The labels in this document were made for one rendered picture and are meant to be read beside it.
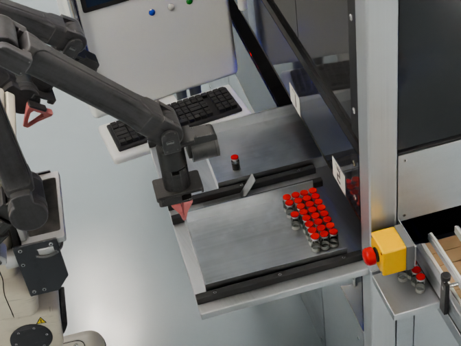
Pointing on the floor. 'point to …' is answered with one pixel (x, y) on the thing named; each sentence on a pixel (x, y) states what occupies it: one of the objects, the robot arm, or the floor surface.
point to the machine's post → (377, 145)
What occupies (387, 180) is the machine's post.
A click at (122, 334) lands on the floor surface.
